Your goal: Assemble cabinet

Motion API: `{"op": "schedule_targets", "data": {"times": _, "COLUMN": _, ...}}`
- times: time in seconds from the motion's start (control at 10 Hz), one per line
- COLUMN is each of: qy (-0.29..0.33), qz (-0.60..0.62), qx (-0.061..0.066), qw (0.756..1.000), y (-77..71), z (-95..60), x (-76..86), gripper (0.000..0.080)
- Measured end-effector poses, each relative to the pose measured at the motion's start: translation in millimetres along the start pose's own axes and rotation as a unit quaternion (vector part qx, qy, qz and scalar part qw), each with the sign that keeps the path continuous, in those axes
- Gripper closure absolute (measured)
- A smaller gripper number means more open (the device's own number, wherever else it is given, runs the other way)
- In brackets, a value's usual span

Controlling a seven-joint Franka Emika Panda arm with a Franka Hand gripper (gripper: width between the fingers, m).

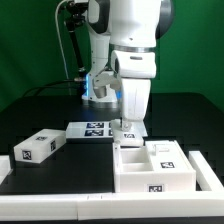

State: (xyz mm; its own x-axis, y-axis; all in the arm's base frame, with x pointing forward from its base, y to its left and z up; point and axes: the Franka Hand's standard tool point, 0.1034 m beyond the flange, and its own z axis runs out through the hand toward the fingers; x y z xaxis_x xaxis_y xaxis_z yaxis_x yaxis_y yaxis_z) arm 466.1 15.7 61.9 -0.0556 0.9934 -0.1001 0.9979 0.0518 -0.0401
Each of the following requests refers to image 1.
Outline white cabinet box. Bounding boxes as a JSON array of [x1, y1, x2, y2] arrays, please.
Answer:
[[113, 144, 196, 193]]

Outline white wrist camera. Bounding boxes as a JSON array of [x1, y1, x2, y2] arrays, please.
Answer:
[[92, 73, 121, 98]]

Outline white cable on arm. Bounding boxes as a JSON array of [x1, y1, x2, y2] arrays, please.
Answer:
[[54, 0, 73, 81]]

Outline white U-shaped fence frame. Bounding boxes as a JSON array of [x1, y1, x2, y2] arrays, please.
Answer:
[[0, 151, 224, 221]]

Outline white cabinet top block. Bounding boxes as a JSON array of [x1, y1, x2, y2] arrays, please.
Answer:
[[14, 129, 66, 164]]

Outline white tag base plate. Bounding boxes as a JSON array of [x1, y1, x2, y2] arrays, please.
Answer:
[[64, 120, 148, 140]]

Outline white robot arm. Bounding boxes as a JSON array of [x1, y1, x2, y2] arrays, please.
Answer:
[[57, 0, 174, 131]]

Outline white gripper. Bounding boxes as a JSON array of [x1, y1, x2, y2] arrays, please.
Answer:
[[111, 50, 156, 131]]

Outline black power cables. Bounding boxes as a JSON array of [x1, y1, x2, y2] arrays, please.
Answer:
[[22, 78, 84, 98]]

